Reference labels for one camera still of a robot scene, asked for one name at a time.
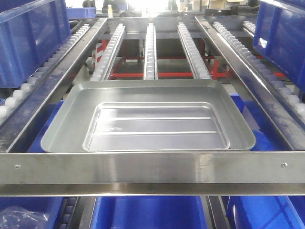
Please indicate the centre roller track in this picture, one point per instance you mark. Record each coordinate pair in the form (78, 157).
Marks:
(150, 57)

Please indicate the blue bin upper right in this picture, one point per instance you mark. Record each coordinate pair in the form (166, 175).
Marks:
(280, 37)

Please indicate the blue bin upper left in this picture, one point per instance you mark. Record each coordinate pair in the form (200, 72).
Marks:
(31, 31)

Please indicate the clear plastic bag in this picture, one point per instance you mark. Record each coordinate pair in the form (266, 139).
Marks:
(20, 218)

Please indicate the small silver ridged tray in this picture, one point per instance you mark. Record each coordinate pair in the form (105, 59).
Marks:
(169, 126)

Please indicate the large silver metal tray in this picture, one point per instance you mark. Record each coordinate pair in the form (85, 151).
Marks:
(68, 130)

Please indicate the blue bin below centre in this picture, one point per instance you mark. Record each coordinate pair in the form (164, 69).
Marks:
(148, 212)

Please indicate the left inner roller track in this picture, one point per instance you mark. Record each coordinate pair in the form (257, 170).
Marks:
(103, 68)

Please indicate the lower roller track left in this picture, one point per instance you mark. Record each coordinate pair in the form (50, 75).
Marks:
(67, 211)

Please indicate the blue bin below left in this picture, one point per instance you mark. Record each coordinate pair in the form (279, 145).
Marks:
(50, 205)

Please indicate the steel front crossbar upper rack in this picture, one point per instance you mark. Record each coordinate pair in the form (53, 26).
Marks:
(213, 173)

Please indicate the red metal frame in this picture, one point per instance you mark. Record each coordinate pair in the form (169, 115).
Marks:
(100, 48)

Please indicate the blue bin below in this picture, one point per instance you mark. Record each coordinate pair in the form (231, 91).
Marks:
(266, 212)
(50, 205)
(148, 212)

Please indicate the right inner roller track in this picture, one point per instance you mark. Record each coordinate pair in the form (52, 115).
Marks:
(197, 65)

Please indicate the blue bin below right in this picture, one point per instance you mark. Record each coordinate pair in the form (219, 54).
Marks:
(266, 212)

